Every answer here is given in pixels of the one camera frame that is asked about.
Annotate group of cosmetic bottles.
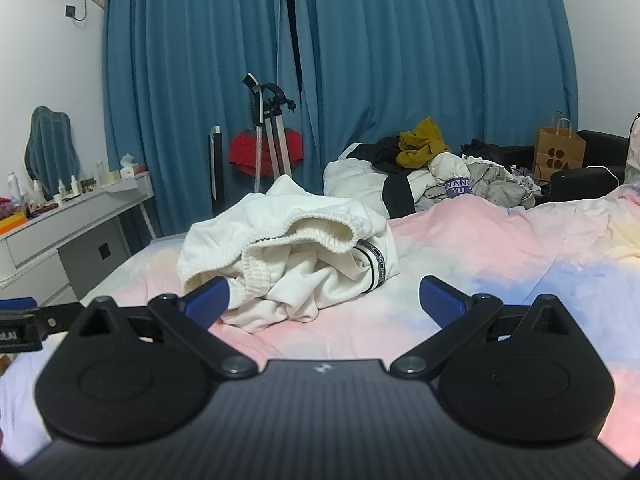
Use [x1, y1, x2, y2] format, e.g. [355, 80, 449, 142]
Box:
[5, 159, 121, 217]

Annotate white pants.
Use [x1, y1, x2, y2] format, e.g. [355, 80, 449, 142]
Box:
[177, 176, 401, 333]

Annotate white dressing table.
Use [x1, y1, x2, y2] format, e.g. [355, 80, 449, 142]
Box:
[0, 170, 156, 301]

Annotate wavy-edged mirror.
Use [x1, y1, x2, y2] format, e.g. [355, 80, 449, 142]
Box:
[25, 106, 81, 198]

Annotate pastel tie-dye blanket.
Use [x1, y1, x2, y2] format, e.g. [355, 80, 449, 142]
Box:
[0, 182, 640, 461]

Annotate mustard yellow cloth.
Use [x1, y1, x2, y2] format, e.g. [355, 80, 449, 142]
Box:
[395, 117, 453, 168]

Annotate black wall plug with cable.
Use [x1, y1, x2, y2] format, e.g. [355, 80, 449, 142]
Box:
[64, 0, 92, 23]

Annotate brown paper bag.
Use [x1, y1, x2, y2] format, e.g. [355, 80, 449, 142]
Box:
[532, 116, 587, 181]

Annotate black sofa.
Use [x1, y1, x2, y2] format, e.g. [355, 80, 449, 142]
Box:
[500, 130, 631, 206]

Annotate white cable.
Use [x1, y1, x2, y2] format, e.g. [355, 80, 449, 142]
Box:
[584, 164, 627, 183]

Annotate white tissue box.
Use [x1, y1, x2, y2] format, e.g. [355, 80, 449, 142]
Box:
[119, 152, 147, 179]

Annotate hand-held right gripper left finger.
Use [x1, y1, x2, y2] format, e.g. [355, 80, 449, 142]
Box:
[75, 276, 258, 378]

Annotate garment steamer stand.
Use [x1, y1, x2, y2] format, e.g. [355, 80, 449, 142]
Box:
[242, 72, 298, 196]

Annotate blue curtain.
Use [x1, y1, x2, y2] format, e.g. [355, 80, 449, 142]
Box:
[287, 0, 581, 161]
[102, 0, 301, 241]

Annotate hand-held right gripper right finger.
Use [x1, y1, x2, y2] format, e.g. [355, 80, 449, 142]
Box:
[390, 275, 576, 378]

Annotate black cloth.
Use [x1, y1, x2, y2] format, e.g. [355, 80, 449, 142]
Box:
[347, 135, 416, 173]

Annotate black upright panel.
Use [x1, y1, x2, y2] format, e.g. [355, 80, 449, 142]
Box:
[208, 125, 227, 216]

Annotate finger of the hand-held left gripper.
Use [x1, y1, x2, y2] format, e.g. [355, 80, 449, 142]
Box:
[0, 297, 88, 333]

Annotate red cloth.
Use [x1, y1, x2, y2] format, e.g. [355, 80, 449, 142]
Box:
[228, 129, 305, 177]

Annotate floral pillow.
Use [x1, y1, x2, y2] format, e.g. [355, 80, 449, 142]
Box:
[622, 112, 640, 186]

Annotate dark crumpled cloth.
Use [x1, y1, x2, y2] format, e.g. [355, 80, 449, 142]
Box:
[460, 139, 507, 162]

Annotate grey cloth with purple label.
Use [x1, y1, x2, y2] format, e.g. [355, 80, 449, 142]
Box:
[430, 152, 543, 209]

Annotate white puffer jacket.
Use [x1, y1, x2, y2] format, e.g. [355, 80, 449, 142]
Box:
[322, 152, 476, 218]

